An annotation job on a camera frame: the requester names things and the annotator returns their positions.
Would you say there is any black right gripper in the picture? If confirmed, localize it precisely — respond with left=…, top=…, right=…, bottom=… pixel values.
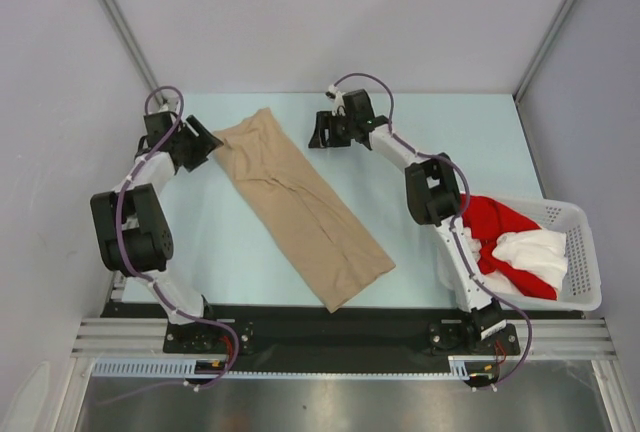
left=309, top=112, right=356, bottom=150

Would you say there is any beige t shirt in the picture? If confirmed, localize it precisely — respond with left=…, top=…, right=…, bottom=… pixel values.
left=214, top=108, right=395, bottom=313

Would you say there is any translucent plastic basket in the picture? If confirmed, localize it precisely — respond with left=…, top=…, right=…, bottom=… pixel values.
left=430, top=197, right=602, bottom=312

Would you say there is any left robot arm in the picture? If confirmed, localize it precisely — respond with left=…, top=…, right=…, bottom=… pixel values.
left=90, top=111, right=233, bottom=354

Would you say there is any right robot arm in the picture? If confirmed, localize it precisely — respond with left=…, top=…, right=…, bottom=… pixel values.
left=308, top=85, right=513, bottom=354

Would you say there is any red t shirt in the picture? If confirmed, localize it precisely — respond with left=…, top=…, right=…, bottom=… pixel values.
left=461, top=195, right=568, bottom=301

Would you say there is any white t shirt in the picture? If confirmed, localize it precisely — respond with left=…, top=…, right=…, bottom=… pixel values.
left=462, top=227, right=568, bottom=300

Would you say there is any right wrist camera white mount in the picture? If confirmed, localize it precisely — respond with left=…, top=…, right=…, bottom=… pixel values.
left=325, top=84, right=346, bottom=116

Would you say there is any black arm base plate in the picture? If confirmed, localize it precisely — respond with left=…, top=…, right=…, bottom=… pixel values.
left=102, top=301, right=581, bottom=362

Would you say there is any left aluminium frame post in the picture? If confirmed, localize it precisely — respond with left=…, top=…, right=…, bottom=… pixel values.
left=96, top=0, right=160, bottom=93

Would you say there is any aluminium frame post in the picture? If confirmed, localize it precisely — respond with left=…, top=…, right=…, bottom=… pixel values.
left=96, top=0, right=160, bottom=93
left=512, top=0, right=579, bottom=106

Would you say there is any aluminium front rail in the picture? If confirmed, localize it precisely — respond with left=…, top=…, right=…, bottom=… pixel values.
left=73, top=318, right=617, bottom=361

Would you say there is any slotted cable duct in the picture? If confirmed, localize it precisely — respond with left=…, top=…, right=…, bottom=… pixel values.
left=92, top=358, right=471, bottom=381

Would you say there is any right aluminium frame post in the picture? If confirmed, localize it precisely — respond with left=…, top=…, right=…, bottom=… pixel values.
left=512, top=0, right=579, bottom=106

